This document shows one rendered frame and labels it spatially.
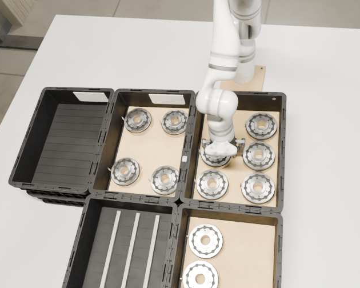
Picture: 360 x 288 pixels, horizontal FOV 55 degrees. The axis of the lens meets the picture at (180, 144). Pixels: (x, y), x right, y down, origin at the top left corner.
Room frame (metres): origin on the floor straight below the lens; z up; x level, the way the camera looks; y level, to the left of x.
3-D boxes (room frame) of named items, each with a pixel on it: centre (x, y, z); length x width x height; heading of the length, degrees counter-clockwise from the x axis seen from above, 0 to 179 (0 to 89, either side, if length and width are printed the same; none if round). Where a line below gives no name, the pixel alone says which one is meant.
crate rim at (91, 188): (0.58, 0.10, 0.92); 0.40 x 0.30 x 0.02; 150
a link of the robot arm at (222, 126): (0.45, -0.13, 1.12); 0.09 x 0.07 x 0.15; 49
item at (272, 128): (0.50, -0.28, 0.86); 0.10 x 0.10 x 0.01
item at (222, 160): (0.47, -0.10, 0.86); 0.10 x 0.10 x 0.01
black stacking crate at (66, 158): (0.73, 0.37, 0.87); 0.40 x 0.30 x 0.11; 150
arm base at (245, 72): (0.81, -0.35, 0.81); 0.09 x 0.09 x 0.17; 60
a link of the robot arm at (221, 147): (0.44, -0.12, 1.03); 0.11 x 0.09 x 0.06; 154
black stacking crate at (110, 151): (0.58, 0.10, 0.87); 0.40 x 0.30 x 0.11; 150
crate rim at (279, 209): (0.44, -0.16, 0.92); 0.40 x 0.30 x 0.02; 150
